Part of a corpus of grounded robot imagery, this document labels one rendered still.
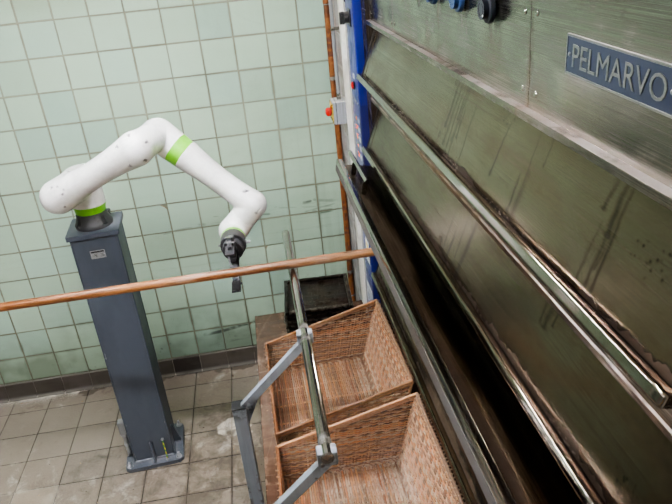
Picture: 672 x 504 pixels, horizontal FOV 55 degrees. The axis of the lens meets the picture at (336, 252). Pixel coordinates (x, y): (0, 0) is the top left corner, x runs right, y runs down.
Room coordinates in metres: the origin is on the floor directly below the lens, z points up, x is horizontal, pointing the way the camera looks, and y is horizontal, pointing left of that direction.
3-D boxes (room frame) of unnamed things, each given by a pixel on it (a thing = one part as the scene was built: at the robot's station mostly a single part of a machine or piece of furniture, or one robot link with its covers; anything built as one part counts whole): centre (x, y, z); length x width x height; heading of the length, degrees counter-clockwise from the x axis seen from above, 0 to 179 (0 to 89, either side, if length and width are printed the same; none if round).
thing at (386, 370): (1.95, 0.05, 0.72); 0.56 x 0.49 x 0.28; 7
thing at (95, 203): (2.46, 0.97, 1.36); 0.16 x 0.13 x 0.19; 165
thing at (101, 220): (2.53, 0.98, 1.23); 0.26 x 0.15 x 0.06; 10
